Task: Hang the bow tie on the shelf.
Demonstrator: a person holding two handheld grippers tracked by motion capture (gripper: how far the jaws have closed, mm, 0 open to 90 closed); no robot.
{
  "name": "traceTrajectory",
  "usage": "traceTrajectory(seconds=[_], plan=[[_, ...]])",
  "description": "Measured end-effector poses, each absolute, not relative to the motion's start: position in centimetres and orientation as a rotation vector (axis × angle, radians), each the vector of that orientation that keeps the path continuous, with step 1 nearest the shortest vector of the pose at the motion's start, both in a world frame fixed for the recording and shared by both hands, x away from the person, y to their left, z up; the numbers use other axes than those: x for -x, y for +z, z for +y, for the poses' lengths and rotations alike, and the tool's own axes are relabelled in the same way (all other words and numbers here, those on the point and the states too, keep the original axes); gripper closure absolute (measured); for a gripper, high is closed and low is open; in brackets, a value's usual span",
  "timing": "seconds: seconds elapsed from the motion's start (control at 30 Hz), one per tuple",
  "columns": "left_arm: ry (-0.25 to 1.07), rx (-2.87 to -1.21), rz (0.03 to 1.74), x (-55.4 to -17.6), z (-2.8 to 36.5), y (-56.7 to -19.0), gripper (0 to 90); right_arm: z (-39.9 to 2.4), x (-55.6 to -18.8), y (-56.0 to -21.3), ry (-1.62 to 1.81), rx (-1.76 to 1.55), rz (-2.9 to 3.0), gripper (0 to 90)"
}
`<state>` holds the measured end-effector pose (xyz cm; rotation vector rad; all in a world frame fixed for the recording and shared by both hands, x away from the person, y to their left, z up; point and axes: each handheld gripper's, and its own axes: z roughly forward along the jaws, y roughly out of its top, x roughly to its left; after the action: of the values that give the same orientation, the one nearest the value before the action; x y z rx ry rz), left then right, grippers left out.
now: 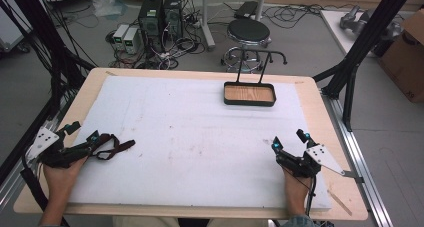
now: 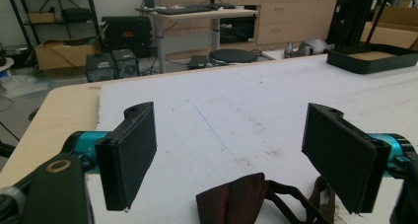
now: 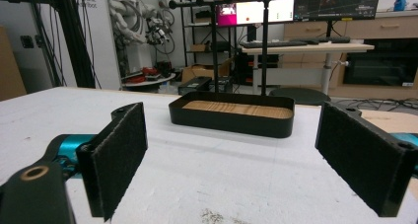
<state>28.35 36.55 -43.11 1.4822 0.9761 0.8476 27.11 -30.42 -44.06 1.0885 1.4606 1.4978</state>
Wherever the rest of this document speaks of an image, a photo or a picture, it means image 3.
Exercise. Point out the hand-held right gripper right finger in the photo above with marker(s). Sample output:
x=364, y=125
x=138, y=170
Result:
x=361, y=158

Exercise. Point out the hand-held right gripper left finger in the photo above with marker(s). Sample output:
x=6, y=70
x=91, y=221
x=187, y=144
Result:
x=118, y=158

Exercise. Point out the light wooden board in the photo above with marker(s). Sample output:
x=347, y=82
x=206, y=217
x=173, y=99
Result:
x=391, y=120

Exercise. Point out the round white table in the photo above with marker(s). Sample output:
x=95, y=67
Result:
x=148, y=82

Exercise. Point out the black built-in oven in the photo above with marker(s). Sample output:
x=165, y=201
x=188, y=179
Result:
x=381, y=66

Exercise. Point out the black case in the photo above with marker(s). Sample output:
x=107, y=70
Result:
x=194, y=85

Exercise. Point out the cardboard box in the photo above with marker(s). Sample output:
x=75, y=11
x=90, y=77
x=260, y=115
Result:
x=197, y=72

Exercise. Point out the black jewelry stand wooden tray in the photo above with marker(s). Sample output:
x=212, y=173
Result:
x=230, y=122

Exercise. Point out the light wooden desk white legs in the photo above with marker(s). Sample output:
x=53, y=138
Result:
x=315, y=48

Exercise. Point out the black keyboard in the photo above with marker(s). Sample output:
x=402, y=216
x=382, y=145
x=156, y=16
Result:
x=328, y=39
x=272, y=44

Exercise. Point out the black metal stand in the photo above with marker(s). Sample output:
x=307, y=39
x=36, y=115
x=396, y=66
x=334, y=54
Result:
x=72, y=36

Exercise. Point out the light wooden cabinet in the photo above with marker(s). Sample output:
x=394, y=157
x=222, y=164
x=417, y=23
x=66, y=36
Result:
x=378, y=28

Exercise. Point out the brown cardboard panel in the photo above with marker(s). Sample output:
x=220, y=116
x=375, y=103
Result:
x=10, y=69

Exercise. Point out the black shelf rack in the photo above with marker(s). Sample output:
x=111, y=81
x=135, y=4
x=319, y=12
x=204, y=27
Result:
x=197, y=36

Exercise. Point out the monitor with dark screen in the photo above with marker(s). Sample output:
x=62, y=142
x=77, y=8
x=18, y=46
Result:
x=338, y=3

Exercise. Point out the monitor with pink white screen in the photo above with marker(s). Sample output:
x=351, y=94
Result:
x=249, y=13

